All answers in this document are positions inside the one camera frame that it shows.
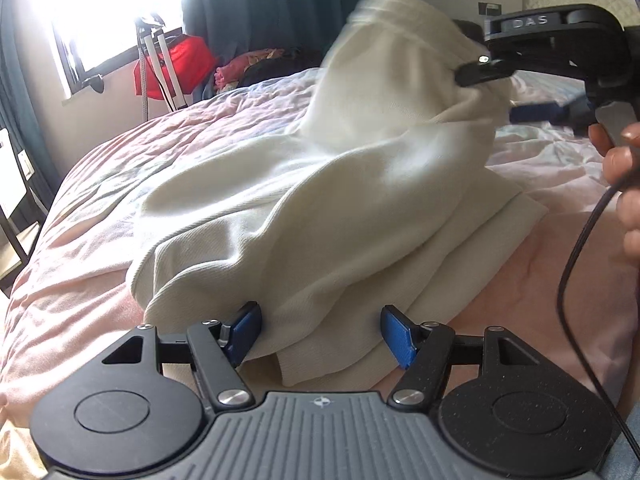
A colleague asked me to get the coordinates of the cream white knit garment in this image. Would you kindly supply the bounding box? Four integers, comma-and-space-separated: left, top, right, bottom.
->
127, 0, 546, 391

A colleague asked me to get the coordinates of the pile of mixed clothes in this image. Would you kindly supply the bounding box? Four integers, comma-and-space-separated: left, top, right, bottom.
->
192, 47, 323, 103

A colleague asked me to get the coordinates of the person's right hand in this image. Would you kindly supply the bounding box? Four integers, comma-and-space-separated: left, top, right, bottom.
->
588, 122, 640, 266

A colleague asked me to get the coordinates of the black and white chair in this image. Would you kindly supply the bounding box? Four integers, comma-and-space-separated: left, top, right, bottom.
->
1, 128, 48, 296

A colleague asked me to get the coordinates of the red garment on steamer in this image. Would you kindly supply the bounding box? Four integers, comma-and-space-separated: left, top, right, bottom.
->
132, 34, 218, 100

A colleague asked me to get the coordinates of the white garment steamer stand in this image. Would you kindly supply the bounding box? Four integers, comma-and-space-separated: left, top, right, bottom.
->
136, 14, 188, 122

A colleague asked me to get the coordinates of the dark framed window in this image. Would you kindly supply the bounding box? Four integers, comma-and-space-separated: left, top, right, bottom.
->
52, 0, 182, 93

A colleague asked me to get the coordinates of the wall outlet plate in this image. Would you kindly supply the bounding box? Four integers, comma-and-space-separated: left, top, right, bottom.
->
477, 1, 502, 16

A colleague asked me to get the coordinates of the black cable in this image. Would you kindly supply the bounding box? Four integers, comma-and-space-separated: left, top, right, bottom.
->
555, 179, 640, 456

